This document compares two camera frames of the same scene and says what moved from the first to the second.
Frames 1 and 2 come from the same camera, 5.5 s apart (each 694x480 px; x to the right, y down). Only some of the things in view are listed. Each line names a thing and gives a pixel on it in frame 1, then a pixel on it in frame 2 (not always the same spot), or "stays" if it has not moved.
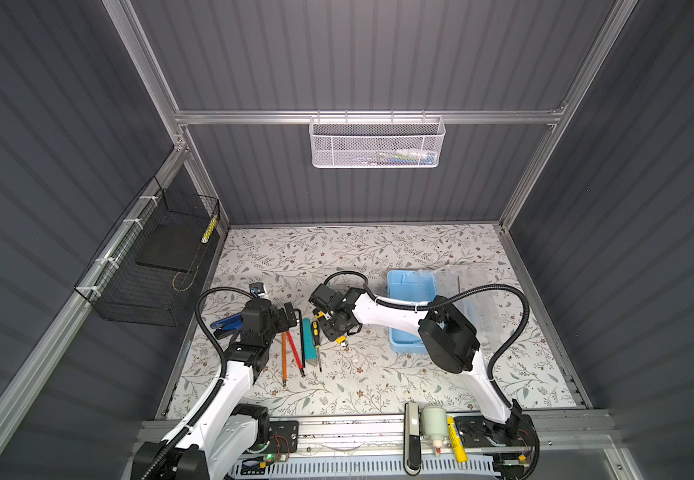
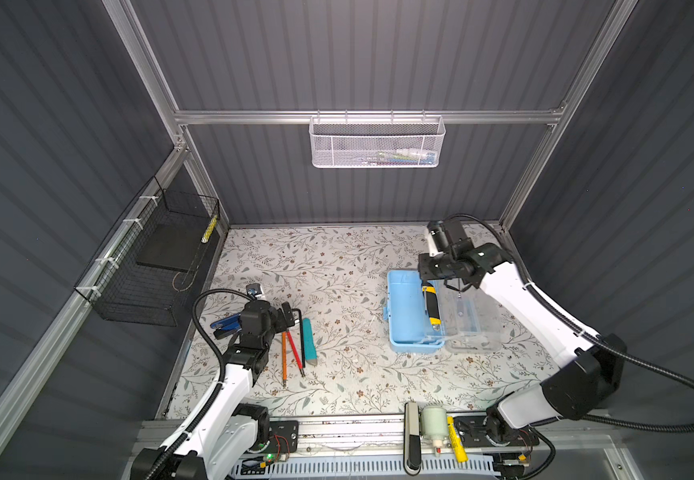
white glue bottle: (434, 426) stays
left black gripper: (279, 320) stays
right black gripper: (331, 334) → (422, 267)
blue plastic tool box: (421, 285) stays
